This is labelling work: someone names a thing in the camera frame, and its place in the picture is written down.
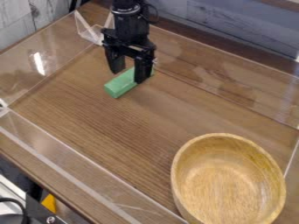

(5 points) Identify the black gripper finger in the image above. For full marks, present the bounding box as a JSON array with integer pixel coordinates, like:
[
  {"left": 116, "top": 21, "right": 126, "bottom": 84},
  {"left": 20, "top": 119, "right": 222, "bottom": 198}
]
[
  {"left": 135, "top": 56, "right": 154, "bottom": 84},
  {"left": 106, "top": 46, "right": 126, "bottom": 74}
]

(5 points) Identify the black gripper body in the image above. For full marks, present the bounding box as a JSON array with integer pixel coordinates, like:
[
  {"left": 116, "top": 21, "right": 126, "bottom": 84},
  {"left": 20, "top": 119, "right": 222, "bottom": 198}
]
[{"left": 100, "top": 3, "right": 158, "bottom": 60}]

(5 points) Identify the green rectangular block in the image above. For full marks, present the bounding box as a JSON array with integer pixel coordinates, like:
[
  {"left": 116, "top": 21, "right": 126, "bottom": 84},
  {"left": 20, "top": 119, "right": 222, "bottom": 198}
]
[{"left": 104, "top": 67, "right": 138, "bottom": 99}]

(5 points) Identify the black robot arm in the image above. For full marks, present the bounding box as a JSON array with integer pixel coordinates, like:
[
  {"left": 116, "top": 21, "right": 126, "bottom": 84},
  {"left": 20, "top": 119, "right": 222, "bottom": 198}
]
[{"left": 102, "top": 0, "right": 156, "bottom": 84}]

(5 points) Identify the light wooden bowl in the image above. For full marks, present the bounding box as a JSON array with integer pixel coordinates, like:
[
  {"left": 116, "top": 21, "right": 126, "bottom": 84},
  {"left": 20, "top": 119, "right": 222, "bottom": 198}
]
[{"left": 171, "top": 133, "right": 286, "bottom": 224}]

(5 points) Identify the black device with yellow label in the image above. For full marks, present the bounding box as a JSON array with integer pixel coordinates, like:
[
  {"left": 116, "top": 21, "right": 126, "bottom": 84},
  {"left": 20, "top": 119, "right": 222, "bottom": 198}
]
[{"left": 0, "top": 156, "right": 68, "bottom": 224}]

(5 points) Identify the clear acrylic tray enclosure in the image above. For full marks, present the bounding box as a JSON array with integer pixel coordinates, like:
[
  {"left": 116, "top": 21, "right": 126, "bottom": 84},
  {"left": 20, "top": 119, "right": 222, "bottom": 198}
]
[{"left": 0, "top": 16, "right": 299, "bottom": 224}]

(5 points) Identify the black cable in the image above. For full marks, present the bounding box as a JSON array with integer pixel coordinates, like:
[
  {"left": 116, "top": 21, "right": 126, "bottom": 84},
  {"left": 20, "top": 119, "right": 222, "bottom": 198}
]
[{"left": 0, "top": 197, "right": 31, "bottom": 224}]

